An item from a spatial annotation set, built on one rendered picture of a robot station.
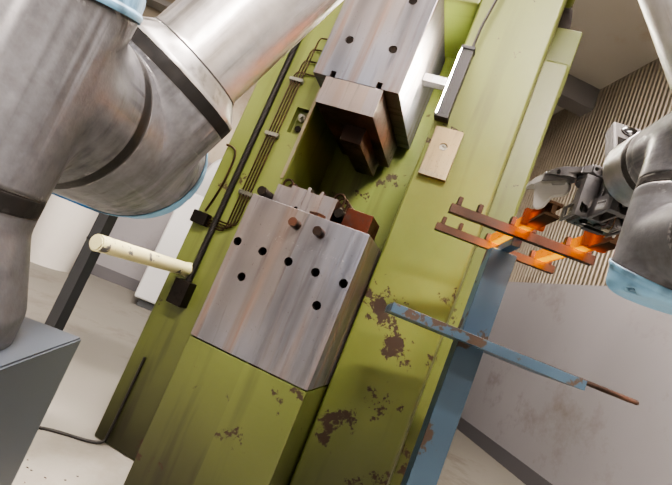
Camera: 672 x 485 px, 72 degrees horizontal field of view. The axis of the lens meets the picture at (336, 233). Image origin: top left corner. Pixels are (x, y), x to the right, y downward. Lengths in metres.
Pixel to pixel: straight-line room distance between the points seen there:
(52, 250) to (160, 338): 3.30
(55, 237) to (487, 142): 4.08
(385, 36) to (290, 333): 0.96
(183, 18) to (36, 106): 0.21
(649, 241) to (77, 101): 0.47
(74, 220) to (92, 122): 4.50
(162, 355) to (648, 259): 1.46
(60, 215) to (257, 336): 3.73
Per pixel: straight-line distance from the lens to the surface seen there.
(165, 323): 1.69
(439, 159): 1.51
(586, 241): 1.03
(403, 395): 1.43
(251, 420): 1.33
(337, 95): 1.52
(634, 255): 0.51
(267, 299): 1.31
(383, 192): 1.87
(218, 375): 1.36
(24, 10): 0.34
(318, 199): 1.39
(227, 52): 0.50
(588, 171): 0.75
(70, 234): 4.90
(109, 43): 0.37
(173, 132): 0.47
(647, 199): 0.54
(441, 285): 1.43
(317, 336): 1.26
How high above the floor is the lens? 0.71
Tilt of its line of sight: 8 degrees up
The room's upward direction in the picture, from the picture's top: 23 degrees clockwise
